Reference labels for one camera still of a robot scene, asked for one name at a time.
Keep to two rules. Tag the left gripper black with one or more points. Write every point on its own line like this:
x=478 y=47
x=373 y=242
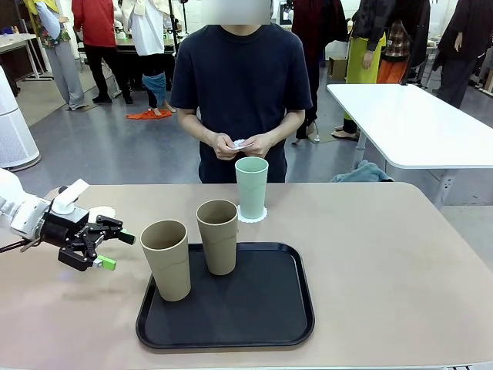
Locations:
x=63 y=231

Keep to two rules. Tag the white paper doily coaster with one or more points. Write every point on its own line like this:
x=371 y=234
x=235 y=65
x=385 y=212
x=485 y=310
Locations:
x=252 y=221
x=106 y=212

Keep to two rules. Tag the brown tall cup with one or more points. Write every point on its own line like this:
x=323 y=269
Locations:
x=219 y=250
x=169 y=270

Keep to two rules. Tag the pale green tall cup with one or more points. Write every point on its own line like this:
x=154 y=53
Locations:
x=252 y=189

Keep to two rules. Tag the white paper coaster stack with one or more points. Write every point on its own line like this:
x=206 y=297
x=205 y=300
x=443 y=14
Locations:
x=239 y=145

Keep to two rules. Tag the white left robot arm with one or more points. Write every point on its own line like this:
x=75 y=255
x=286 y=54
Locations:
x=11 y=192

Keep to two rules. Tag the person's left forearm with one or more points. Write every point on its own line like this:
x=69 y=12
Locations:
x=287 y=123

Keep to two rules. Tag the person's right forearm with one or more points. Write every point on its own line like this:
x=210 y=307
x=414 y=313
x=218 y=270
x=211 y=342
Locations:
x=192 y=125

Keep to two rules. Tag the person's right hand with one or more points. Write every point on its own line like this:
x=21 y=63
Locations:
x=221 y=148

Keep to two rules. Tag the person's left hand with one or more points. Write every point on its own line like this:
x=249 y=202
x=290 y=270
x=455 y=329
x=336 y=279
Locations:
x=260 y=146

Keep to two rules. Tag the white air purifier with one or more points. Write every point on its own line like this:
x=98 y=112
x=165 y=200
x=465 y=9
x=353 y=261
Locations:
x=15 y=135

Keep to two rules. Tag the orange cloth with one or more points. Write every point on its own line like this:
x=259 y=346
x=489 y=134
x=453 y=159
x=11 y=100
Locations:
x=150 y=115

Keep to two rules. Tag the black plastic serving tray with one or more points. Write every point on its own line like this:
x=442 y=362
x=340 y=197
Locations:
x=231 y=316

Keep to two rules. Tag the mannequin with floral top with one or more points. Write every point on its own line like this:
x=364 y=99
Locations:
x=65 y=69

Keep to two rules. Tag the mannequin with white shirt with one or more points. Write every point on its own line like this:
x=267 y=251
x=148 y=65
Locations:
x=148 y=34

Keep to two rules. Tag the light wooden desk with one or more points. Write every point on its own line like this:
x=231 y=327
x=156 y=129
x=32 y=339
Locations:
x=15 y=40

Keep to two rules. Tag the person in dark t-shirt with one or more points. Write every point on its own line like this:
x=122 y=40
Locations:
x=239 y=77

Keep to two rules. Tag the person in red top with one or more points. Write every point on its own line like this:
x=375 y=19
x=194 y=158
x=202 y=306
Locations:
x=94 y=23

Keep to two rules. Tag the black tripod stand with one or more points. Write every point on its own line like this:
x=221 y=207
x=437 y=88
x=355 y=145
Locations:
x=176 y=34

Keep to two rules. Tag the teal towel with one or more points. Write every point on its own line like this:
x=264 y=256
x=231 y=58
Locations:
x=366 y=173

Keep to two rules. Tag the computer monitor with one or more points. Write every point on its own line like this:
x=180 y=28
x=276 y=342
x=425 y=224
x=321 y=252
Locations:
x=286 y=13

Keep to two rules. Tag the cardboard box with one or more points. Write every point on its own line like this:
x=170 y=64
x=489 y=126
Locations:
x=338 y=69

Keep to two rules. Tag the mannequin in dark red dress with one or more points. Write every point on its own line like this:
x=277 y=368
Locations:
x=316 y=23

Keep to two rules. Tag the mannequin with yellow skirt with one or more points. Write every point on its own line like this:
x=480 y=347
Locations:
x=362 y=61

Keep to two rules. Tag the white side table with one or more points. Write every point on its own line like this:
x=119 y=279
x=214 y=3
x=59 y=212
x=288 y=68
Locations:
x=404 y=123

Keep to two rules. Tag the mannequin with plaid shirt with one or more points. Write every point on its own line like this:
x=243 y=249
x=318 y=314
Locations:
x=393 y=69

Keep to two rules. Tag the mannequin in black coat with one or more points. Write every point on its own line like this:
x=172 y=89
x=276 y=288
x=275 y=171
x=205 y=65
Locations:
x=458 y=38

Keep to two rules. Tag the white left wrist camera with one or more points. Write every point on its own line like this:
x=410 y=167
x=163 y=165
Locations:
x=71 y=192

